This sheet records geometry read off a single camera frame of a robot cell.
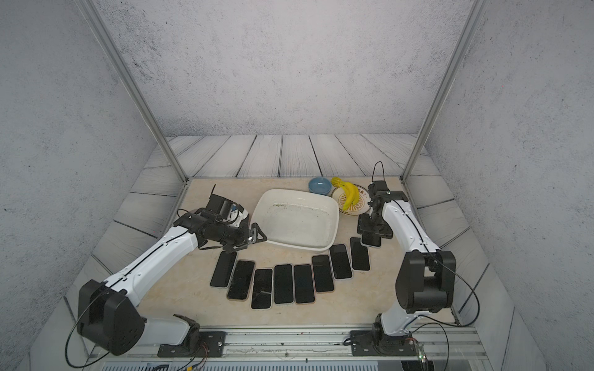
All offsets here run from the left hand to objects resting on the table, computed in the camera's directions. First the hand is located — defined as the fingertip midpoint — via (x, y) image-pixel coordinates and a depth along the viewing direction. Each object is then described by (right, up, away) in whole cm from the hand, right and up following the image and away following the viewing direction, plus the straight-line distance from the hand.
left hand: (260, 242), depth 79 cm
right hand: (+39, +3, +7) cm, 40 cm away
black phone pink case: (+22, -13, +8) cm, 27 cm away
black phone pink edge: (+36, -8, +13) cm, 39 cm away
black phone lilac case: (-9, -17, +9) cm, 21 cm away
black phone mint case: (+41, -1, +12) cm, 42 cm away
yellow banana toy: (+37, +17, +29) cm, 50 cm away
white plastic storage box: (+14, +5, +26) cm, 30 cm away
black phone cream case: (+7, -16, +6) cm, 19 cm away
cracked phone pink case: (-1, -20, +10) cm, 23 cm away
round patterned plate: (+41, +10, +30) cm, 52 cm away
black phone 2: (+29, -11, +13) cm, 34 cm away
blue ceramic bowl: (+22, +20, +36) cm, 47 cm away
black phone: (-17, -13, +13) cm, 25 cm away
